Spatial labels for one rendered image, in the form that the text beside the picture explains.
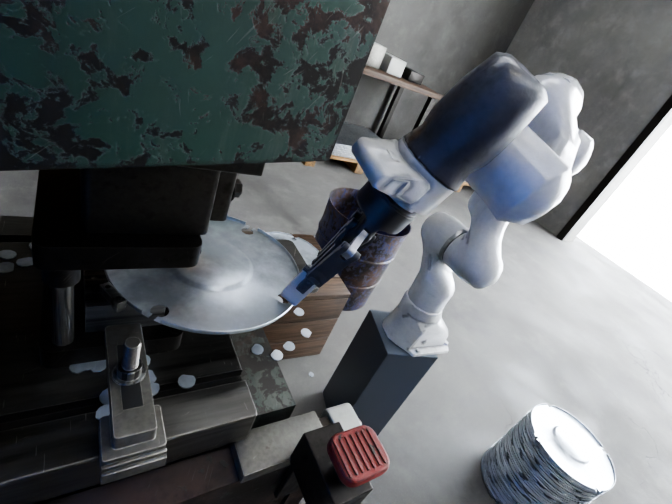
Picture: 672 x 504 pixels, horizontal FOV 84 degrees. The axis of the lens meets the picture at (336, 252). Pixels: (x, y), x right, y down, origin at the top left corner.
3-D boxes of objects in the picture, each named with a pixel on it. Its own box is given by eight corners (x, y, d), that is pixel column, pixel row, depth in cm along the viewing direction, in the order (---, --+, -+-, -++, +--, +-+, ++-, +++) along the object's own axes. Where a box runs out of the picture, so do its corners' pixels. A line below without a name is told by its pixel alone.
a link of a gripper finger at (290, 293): (323, 278, 55) (322, 281, 54) (296, 304, 58) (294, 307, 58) (308, 265, 54) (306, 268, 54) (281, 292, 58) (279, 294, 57)
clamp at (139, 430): (145, 346, 52) (153, 292, 47) (165, 465, 41) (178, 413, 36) (94, 353, 48) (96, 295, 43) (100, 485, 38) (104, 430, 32)
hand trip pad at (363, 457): (348, 450, 53) (370, 420, 49) (370, 494, 49) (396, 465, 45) (305, 466, 49) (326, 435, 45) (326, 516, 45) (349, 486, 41)
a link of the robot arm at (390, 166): (454, 177, 48) (423, 205, 51) (384, 108, 46) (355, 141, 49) (461, 212, 38) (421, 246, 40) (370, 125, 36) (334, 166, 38)
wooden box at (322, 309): (289, 291, 183) (312, 234, 165) (320, 354, 157) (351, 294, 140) (205, 295, 161) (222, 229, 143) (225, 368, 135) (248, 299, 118)
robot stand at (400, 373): (363, 392, 150) (416, 314, 127) (377, 436, 136) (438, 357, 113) (322, 391, 143) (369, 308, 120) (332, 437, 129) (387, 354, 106)
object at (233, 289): (48, 270, 47) (47, 265, 46) (183, 196, 72) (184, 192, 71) (254, 370, 46) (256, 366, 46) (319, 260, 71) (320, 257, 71)
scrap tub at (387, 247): (347, 260, 226) (380, 191, 202) (384, 309, 200) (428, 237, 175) (285, 261, 202) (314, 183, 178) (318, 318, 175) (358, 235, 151)
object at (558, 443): (516, 398, 134) (517, 397, 133) (579, 412, 140) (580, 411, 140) (559, 485, 110) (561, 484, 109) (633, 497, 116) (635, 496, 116)
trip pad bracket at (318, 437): (299, 480, 63) (341, 415, 53) (324, 544, 57) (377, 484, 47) (266, 493, 60) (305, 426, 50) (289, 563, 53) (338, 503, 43)
